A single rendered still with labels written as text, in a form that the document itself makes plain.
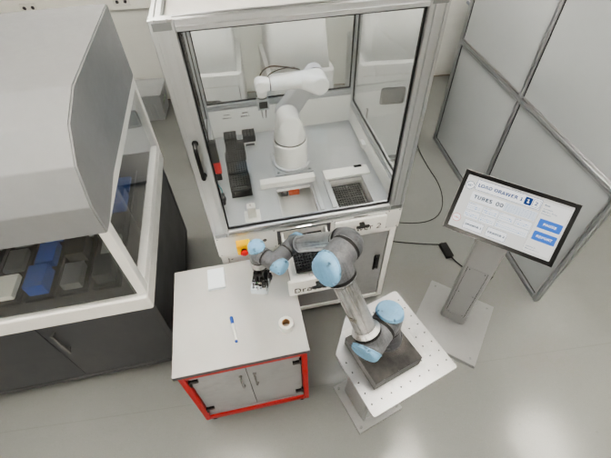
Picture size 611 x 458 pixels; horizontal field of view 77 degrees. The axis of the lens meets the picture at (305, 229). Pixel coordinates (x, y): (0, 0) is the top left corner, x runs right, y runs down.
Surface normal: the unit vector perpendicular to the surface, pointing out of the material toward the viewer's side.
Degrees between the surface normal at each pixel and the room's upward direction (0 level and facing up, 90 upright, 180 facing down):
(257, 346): 0
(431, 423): 0
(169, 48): 90
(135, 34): 90
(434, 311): 5
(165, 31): 90
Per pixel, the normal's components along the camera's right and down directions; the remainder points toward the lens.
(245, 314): -0.02, -0.67
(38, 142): 0.11, -0.03
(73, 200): 0.18, 0.44
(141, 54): 0.14, 0.73
